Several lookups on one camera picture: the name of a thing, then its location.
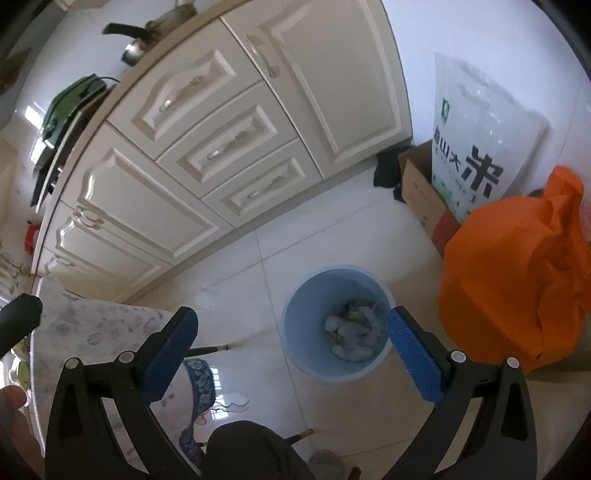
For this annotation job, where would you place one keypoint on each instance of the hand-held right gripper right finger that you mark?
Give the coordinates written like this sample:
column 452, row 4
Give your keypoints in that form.
column 415, row 355

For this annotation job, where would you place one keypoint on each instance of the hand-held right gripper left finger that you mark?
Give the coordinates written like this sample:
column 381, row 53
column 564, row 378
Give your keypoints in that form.
column 168, row 355

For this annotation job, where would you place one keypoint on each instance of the heap of wrappers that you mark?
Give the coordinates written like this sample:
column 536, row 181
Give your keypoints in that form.
column 351, row 337

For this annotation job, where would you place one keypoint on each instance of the blue plastic bin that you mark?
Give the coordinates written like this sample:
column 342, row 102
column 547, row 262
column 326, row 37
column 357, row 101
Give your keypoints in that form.
column 314, row 295

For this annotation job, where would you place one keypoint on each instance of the person's left hand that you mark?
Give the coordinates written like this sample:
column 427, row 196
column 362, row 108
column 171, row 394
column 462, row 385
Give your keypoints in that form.
column 14, row 415

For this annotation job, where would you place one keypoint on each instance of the row of hanging steel utensils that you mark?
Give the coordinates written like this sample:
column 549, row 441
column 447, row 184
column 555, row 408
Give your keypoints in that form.
column 11, row 272

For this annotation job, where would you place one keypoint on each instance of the red food container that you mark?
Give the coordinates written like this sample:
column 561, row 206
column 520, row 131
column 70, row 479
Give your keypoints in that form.
column 31, row 237

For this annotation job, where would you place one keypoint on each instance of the orange bag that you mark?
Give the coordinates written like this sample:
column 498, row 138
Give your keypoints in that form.
column 498, row 277

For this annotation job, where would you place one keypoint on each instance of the person's dark trouser leg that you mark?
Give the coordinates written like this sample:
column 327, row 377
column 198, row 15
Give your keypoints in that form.
column 249, row 452

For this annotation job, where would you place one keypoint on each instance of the black gas hob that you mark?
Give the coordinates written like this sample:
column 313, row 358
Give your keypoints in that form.
column 44, row 184

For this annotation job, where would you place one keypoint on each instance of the cream base cabinets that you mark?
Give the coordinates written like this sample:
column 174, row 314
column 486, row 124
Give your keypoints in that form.
column 138, row 198

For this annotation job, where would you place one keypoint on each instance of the cardboard box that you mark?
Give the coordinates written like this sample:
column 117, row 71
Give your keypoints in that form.
column 420, row 194

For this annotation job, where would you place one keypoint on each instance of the dark cloth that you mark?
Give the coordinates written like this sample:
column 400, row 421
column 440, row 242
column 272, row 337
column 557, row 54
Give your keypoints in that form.
column 385, row 170

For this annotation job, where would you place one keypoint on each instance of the cream cabinet drawer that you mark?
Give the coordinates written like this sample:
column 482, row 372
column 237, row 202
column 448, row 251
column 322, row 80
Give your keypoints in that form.
column 226, row 143
column 263, row 184
column 184, row 97

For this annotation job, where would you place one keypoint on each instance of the green electric pot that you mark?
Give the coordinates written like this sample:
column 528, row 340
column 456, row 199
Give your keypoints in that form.
column 69, row 106

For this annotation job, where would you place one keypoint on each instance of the white rice bag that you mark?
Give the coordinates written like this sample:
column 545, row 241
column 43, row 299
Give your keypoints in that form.
column 485, row 115

